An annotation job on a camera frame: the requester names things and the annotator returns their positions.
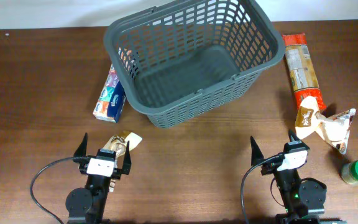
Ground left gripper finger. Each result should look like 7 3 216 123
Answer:
73 133 88 157
121 141 132 174

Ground snack bag beige brown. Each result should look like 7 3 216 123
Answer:
295 96 357 154
102 131 142 192

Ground long pasta package red ends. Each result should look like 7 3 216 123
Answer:
282 33 326 110

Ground tissue pack multipack box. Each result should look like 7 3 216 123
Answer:
93 65 126 123

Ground grey plastic shopping basket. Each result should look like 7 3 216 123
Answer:
104 0 285 128

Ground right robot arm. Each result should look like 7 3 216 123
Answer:
250 130 327 223

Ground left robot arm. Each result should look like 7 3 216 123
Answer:
65 134 132 224

